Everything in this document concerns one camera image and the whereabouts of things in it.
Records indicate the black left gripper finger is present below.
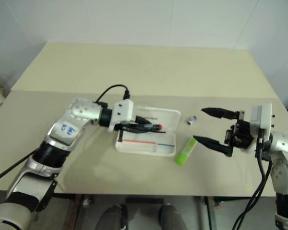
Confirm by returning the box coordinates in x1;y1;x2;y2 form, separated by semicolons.
122;127;167;135
135;115;152;125

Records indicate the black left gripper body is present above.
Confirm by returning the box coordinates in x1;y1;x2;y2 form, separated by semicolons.
115;121;138;142

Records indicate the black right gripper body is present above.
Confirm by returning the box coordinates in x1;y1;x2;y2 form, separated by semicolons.
224;110;255;154

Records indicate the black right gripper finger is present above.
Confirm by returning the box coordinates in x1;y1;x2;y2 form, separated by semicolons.
193;135;233;158
201;107;239;120

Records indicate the black marker with red tip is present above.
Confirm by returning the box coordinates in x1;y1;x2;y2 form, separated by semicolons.
124;123;165;131

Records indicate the white plastic pencil case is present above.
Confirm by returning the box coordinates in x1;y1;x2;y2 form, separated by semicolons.
114;106;182;158

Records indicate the green marker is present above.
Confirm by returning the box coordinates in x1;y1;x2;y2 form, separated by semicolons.
175;137;198;166

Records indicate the dark rounded shape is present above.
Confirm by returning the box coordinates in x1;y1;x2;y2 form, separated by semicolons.
157;203;187;230

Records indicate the thin black rod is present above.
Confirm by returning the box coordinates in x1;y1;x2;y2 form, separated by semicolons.
0;149;43;187

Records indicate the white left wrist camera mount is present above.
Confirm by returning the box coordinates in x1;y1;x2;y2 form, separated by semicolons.
108;100;136;133

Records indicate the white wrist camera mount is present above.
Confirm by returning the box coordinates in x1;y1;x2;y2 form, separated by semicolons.
108;100;136;133
244;103;274;154

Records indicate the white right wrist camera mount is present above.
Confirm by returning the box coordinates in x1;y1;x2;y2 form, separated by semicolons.
244;103;274;154

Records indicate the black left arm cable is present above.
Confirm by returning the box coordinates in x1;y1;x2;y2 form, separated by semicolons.
96;84;131;104

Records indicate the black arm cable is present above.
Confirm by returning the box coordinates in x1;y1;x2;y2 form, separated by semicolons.
231;128;273;230
96;84;131;104

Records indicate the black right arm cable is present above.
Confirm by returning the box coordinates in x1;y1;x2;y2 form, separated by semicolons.
231;128;273;230

